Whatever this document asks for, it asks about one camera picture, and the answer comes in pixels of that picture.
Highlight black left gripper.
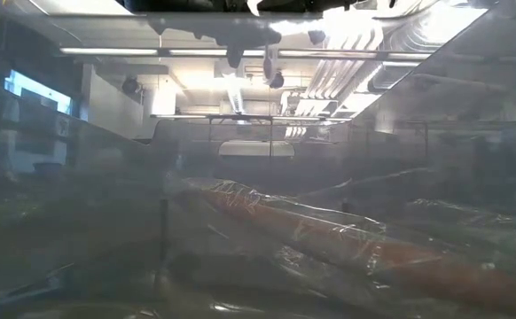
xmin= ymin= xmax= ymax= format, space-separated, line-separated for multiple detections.
xmin=146 ymin=19 xmax=282 ymax=68

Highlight green toothbrush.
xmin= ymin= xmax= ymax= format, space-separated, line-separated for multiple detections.
xmin=406 ymin=198 xmax=516 ymax=249

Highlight ceiling light strip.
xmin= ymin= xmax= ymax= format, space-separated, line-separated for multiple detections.
xmin=59 ymin=47 xmax=158 ymax=57
xmin=168 ymin=48 xmax=266 ymax=58
xmin=278 ymin=49 xmax=432 ymax=61

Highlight white rectangular panel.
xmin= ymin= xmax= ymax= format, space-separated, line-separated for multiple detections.
xmin=217 ymin=140 xmax=295 ymax=158

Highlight black round ceiling lamp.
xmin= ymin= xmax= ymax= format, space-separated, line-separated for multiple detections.
xmin=122 ymin=75 xmax=143 ymax=95

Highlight clear plastic bin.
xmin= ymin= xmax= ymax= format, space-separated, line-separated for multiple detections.
xmin=0 ymin=0 xmax=516 ymax=319

